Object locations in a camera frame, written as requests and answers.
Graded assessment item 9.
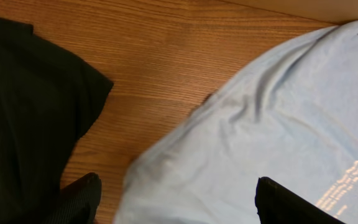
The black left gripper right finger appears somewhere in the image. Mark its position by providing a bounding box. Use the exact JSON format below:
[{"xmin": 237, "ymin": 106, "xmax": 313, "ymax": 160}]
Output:
[{"xmin": 255, "ymin": 177, "xmax": 344, "ymax": 224}]

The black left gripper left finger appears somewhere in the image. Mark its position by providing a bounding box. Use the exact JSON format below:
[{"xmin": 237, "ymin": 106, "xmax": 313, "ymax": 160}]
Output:
[{"xmin": 42, "ymin": 172, "xmax": 102, "ymax": 224}]

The light blue printed t-shirt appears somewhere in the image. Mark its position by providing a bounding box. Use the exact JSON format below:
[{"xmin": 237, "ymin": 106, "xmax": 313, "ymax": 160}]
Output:
[{"xmin": 114, "ymin": 21, "xmax": 358, "ymax": 223}]

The black garment with white logo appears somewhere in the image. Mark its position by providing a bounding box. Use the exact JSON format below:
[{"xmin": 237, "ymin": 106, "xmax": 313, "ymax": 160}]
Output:
[{"xmin": 0, "ymin": 18, "xmax": 113, "ymax": 223}]

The brown cardboard backboard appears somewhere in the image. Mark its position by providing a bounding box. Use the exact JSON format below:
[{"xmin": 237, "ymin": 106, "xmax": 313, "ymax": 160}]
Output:
[{"xmin": 227, "ymin": 0, "xmax": 358, "ymax": 24}]

